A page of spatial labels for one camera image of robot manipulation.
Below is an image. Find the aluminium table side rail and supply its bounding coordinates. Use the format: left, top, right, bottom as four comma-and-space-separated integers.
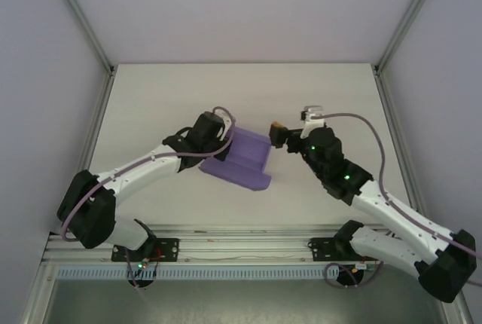
47, 69, 116, 234
374, 69, 444, 234

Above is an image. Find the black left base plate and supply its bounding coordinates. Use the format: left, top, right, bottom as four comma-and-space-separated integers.
111, 237, 180, 263

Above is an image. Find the purple paper box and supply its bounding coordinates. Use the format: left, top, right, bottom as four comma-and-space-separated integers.
198, 124, 273, 192

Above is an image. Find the aluminium frame post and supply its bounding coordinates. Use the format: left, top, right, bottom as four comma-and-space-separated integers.
45, 0, 115, 75
374, 0, 447, 75

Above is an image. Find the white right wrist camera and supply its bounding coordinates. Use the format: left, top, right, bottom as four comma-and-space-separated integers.
300, 104, 327, 131

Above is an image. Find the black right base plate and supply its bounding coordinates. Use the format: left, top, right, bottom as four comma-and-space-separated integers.
307, 237, 380, 263

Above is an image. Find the aluminium mounting rail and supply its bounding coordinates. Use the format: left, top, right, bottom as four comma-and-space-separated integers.
41, 225, 451, 264

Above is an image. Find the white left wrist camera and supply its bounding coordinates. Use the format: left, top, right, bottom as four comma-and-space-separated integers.
214, 109, 237, 140

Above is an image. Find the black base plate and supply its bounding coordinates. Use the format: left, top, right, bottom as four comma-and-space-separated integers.
307, 237, 380, 263
111, 237, 180, 263

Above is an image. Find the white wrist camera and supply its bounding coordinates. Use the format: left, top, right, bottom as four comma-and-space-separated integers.
300, 104, 327, 131
214, 109, 237, 140

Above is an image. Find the slotted grey cable duct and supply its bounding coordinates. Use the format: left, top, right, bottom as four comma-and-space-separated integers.
56, 266, 377, 280

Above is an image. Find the grey metal sheet panel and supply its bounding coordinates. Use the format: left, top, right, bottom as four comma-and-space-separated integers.
41, 278, 451, 324

